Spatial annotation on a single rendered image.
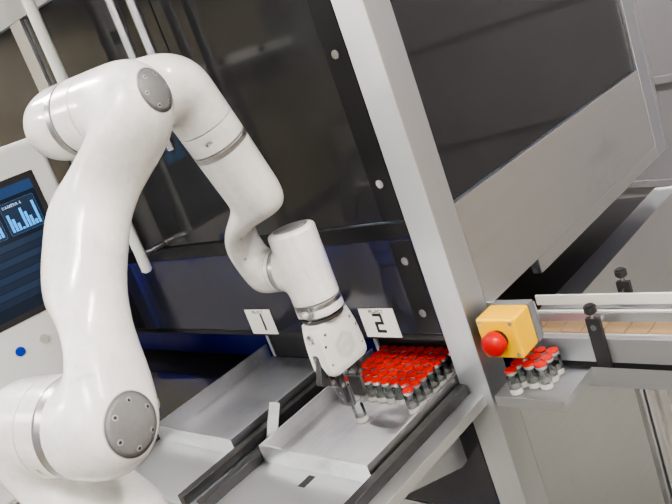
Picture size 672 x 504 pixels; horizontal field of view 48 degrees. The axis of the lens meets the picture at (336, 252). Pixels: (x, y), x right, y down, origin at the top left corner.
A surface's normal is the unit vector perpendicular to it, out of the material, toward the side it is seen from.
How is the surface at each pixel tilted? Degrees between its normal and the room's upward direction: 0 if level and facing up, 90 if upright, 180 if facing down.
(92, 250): 74
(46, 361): 90
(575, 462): 90
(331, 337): 88
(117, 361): 63
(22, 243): 90
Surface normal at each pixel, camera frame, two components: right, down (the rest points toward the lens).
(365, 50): -0.62, 0.42
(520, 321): 0.71, -0.06
